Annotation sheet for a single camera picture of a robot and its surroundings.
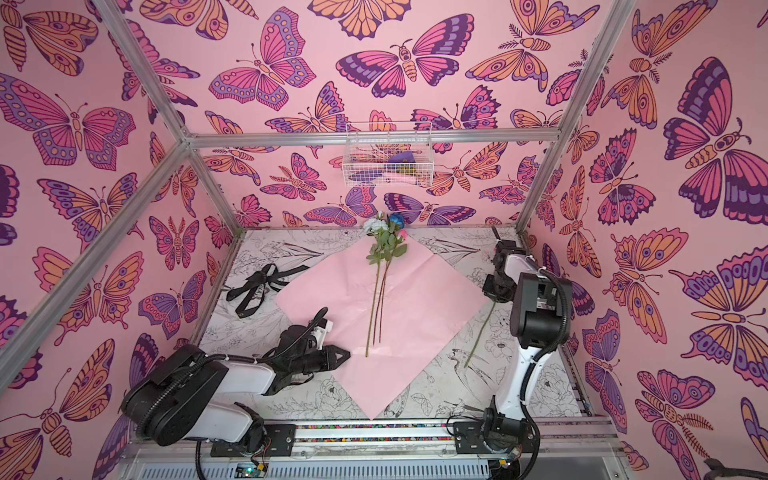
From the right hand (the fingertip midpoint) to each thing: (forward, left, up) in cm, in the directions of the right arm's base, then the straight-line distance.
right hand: (499, 295), depth 100 cm
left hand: (-21, +48, +1) cm, 52 cm away
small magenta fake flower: (+18, +33, +1) cm, 38 cm away
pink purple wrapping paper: (-4, +35, -2) cm, 35 cm away
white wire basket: (+32, +37, +34) cm, 59 cm away
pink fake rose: (-14, +8, -2) cm, 16 cm away
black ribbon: (+4, +83, +1) cm, 83 cm away
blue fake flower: (+27, +34, +8) cm, 44 cm away
